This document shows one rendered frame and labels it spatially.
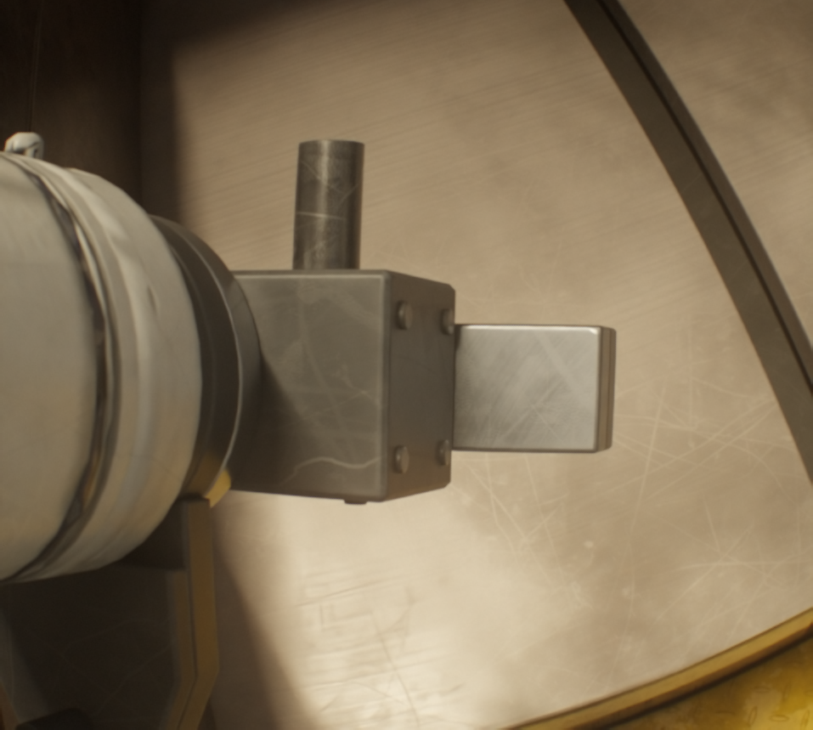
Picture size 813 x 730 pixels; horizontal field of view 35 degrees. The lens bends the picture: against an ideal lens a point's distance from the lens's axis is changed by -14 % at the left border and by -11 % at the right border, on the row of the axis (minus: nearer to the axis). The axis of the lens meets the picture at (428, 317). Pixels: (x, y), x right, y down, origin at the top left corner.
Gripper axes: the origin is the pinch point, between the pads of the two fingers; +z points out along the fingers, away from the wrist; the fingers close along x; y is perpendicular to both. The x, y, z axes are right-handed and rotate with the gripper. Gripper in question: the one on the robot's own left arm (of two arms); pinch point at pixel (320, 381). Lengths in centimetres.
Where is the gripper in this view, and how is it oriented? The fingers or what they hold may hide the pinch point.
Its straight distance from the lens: 44.4
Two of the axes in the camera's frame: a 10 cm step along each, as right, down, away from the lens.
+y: 0.2, -10.0, 0.4
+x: -9.6, -0.1, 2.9
